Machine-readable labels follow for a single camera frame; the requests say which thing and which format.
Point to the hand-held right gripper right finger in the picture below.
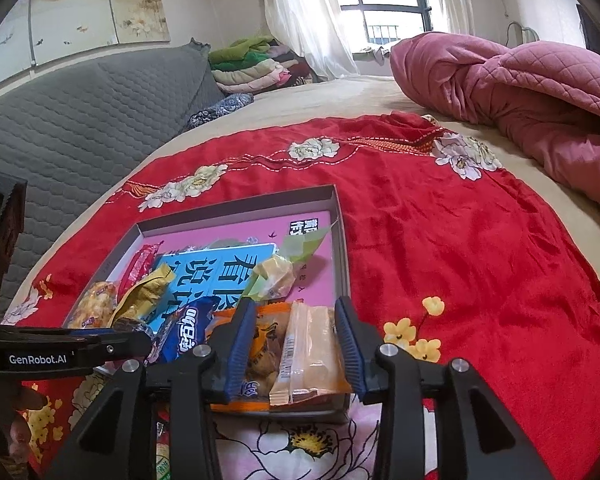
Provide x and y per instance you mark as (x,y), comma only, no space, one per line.
(351,355)

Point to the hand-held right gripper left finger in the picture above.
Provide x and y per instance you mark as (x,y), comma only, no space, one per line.
(237,355)

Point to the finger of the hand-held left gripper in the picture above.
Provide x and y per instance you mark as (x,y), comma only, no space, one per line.
(105,331)

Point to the orange snack packet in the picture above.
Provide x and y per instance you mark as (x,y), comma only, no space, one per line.
(262,345)

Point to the yellow translucent snack packet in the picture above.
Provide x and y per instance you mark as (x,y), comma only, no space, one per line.
(92,305)

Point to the clear pastry packet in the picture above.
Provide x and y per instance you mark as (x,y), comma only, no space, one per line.
(310,355)

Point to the gold snack packet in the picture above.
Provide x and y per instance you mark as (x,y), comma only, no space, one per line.
(140,297)

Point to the blue cookie packet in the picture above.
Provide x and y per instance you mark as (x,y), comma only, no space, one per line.
(190,330)

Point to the red sausage packet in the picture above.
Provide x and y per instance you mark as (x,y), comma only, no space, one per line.
(140,265)

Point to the green candy packet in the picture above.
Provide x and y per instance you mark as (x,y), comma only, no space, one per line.
(275,275)

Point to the pink shallow cardboard box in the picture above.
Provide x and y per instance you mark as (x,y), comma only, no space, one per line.
(240,232)

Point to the person's left hand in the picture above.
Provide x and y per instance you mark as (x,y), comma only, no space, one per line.
(27,402)

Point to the green white snack packet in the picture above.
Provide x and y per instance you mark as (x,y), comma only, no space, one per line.
(163,455)

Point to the red floral cloth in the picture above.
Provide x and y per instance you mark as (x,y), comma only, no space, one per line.
(455,240)

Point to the grey quilted headboard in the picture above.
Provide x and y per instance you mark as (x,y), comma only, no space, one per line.
(80,125)

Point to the blue patterned cloth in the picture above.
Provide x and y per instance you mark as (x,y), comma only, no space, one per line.
(220,109)

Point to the beige bed sheet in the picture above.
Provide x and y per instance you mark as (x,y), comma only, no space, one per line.
(355,95)

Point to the pile of folded clothes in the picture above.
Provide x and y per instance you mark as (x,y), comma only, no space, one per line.
(250,65)

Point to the pink quilted blanket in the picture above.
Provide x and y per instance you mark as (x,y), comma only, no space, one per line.
(530,90)

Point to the white metal rack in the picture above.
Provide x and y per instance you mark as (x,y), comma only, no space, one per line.
(520,30)

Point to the black television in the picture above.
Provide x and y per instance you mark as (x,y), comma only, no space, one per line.
(597,35)

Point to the floral wall painting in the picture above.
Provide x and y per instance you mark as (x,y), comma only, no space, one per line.
(80,5)

